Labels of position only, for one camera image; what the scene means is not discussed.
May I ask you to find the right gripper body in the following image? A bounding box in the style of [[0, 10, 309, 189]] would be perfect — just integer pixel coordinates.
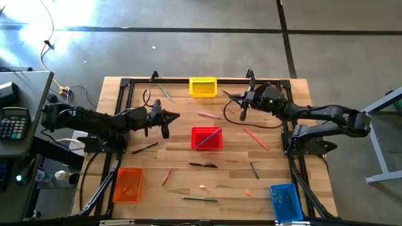
[[240, 87, 264, 122]]

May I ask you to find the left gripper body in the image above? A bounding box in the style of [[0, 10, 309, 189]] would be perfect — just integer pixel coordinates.
[[146, 99, 171, 139]]

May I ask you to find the pale pink pencil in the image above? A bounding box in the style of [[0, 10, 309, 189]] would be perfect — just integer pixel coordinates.
[[197, 111, 222, 121]]

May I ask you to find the black pen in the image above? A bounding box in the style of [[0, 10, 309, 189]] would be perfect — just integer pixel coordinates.
[[131, 142, 160, 155], [188, 162, 219, 169]]

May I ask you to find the blue pencil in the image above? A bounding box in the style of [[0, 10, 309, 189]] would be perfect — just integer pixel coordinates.
[[194, 127, 222, 149]]

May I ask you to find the dark green crayon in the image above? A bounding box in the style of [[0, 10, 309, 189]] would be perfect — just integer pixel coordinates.
[[249, 161, 260, 180]]

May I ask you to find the dark green pencil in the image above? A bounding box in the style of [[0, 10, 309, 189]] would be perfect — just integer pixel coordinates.
[[180, 196, 219, 203]]

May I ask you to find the light green pencil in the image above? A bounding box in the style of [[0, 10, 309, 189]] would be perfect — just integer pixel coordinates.
[[156, 82, 173, 102]]

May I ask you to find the red plastic bin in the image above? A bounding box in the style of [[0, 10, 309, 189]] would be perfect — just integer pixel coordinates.
[[190, 126, 224, 151]]

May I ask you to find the yellow plastic bin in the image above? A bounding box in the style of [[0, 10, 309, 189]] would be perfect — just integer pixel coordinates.
[[188, 77, 219, 99]]

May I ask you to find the red crayon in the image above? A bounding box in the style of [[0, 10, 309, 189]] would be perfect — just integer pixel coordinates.
[[161, 168, 173, 187]]

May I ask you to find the orange plastic bin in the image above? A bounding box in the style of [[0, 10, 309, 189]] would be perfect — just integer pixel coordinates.
[[112, 167, 144, 204]]

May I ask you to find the white power adapter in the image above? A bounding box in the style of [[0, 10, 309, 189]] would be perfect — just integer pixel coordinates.
[[68, 130, 89, 157]]

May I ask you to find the black round cap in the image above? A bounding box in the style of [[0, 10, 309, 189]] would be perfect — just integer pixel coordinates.
[[68, 172, 81, 186]]

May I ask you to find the white bottle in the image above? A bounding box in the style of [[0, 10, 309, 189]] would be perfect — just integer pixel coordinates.
[[54, 169, 72, 181]]

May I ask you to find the blue plastic bin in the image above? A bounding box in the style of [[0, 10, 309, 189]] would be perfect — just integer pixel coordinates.
[[269, 183, 305, 223]]

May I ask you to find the grey desk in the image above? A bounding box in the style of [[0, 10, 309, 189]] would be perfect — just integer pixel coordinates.
[[0, 70, 55, 158]]

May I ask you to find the clear water bottle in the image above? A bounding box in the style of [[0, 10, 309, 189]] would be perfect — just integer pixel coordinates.
[[35, 169, 53, 183]]

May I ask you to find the grey metal stand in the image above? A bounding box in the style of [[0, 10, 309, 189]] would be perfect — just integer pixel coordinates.
[[361, 87, 402, 185]]

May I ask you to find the black mouse with light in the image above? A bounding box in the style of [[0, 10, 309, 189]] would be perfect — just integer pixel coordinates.
[[14, 156, 36, 186]]

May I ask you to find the black calculator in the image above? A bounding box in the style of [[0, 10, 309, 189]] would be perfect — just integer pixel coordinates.
[[0, 107, 31, 141]]

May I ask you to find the black box device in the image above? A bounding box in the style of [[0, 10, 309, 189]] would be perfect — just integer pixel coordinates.
[[0, 82, 20, 108]]

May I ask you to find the dark low desk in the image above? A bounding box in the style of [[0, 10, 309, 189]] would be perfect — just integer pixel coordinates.
[[0, 153, 43, 226]]

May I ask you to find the black table frame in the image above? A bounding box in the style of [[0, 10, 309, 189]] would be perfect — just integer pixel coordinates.
[[72, 68, 339, 220]]

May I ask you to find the yellow floor cable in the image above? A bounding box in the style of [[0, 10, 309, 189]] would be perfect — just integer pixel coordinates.
[[39, 0, 72, 97]]

